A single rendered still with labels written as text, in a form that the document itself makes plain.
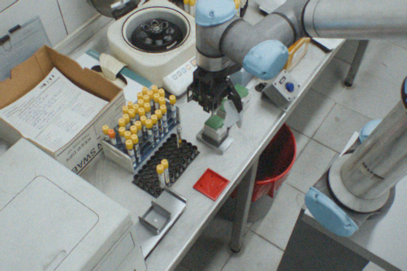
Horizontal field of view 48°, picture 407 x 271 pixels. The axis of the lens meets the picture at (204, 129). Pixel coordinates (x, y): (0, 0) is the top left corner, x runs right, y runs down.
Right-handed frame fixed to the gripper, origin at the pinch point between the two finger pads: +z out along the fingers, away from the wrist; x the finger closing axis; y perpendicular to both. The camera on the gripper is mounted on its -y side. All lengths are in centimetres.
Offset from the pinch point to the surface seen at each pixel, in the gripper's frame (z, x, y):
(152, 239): 7.9, 5.2, 33.0
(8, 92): 3, -50, 24
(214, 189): 11.7, 8.5, 12.7
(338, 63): 100, -4, -137
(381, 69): 100, 18, -147
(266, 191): 64, 10, -22
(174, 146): 9.6, -6.6, 9.4
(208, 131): 6.5, -0.8, 2.0
